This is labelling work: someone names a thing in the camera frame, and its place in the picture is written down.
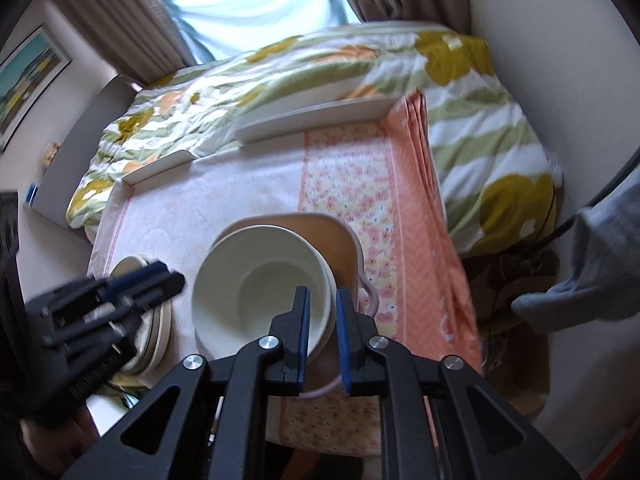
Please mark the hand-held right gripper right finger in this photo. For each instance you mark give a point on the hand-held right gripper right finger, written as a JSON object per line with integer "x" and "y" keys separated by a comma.
{"x": 342, "y": 340}

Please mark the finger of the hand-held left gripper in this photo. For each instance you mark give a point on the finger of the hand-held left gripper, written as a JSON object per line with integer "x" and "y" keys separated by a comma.
{"x": 140, "y": 275}
{"x": 160, "y": 290}

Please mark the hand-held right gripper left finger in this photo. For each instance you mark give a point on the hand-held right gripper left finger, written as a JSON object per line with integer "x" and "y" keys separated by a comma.
{"x": 302, "y": 340}

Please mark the small duck-print plate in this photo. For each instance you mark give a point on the small duck-print plate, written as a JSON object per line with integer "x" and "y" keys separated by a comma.
{"x": 130, "y": 262}

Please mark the large white plate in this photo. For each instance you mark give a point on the large white plate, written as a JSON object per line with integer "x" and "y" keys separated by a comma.
{"x": 145, "y": 332}

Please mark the large cream plate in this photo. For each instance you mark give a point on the large cream plate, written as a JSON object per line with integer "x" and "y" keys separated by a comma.
{"x": 164, "y": 335}

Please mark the plain white bowl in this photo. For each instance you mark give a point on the plain white bowl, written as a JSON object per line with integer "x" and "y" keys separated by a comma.
{"x": 250, "y": 300}

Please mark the pink plastic basin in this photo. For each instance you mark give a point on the pink plastic basin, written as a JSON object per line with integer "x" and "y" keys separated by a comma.
{"x": 330, "y": 240}

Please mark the cream duck-print bowl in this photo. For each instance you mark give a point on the cream duck-print bowl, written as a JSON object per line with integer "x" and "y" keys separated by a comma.
{"x": 250, "y": 231}

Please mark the person's left forearm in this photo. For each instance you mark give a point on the person's left forearm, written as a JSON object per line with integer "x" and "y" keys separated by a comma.
{"x": 55, "y": 445}

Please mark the white rectangular tray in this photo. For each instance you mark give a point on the white rectangular tray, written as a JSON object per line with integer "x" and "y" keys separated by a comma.
{"x": 160, "y": 167}
{"x": 310, "y": 120}

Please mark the floral orange-bordered tablecloth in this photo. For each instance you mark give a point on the floral orange-bordered tablecloth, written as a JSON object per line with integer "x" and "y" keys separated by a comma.
{"x": 225, "y": 195}

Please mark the grey cloth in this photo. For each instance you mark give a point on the grey cloth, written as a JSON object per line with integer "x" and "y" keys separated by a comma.
{"x": 590, "y": 270}

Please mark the floral blanket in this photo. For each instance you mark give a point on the floral blanket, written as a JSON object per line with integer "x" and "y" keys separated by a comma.
{"x": 475, "y": 110}

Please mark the sheer light curtain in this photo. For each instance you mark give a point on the sheer light curtain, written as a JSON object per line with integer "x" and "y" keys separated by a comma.
{"x": 250, "y": 5}

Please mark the framed wall picture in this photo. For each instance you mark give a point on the framed wall picture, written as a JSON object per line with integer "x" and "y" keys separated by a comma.
{"x": 25, "y": 80}

